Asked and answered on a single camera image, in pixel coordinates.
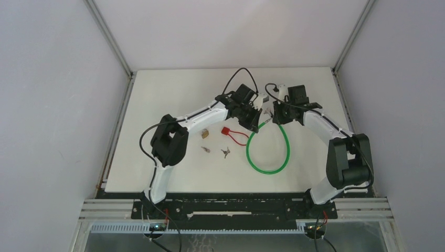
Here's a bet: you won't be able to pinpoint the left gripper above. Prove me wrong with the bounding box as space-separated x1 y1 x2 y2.
237 104 263 134

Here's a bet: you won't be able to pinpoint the green lock keys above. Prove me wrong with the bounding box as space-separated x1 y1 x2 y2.
264 108 273 117

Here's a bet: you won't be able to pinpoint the red cable lock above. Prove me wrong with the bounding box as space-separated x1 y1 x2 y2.
221 127 249 146

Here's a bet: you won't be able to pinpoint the red lock keys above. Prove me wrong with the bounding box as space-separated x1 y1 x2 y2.
221 147 231 159

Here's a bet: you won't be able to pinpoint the brass padlock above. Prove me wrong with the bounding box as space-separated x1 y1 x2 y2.
201 129 209 139

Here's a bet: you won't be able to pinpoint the green cable lock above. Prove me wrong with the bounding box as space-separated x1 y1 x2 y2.
245 125 291 175

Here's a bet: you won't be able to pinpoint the brass padlock keys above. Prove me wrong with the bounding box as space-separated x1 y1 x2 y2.
201 146 211 153

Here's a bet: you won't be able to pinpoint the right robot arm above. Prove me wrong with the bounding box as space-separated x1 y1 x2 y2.
266 83 374 218

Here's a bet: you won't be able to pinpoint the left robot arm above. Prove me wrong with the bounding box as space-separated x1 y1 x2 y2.
139 84 269 219

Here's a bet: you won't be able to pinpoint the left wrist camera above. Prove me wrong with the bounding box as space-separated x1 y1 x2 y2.
252 93 269 110

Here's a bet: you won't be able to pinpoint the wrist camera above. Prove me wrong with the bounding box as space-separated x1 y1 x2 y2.
252 93 269 110
278 84 289 102

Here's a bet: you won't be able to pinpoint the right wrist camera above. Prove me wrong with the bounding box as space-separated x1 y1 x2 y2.
278 84 289 102

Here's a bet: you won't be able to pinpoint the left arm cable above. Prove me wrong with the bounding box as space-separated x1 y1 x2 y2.
139 68 260 195

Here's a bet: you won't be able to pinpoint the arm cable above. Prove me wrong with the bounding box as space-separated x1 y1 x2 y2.
264 83 375 190
139 68 260 195

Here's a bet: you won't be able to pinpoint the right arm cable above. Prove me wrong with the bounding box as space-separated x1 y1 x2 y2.
264 83 375 190

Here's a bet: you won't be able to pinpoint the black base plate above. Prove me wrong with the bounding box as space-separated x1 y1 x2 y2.
80 193 389 232

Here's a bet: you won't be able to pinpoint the white cable duct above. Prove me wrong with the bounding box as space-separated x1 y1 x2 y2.
88 222 306 234

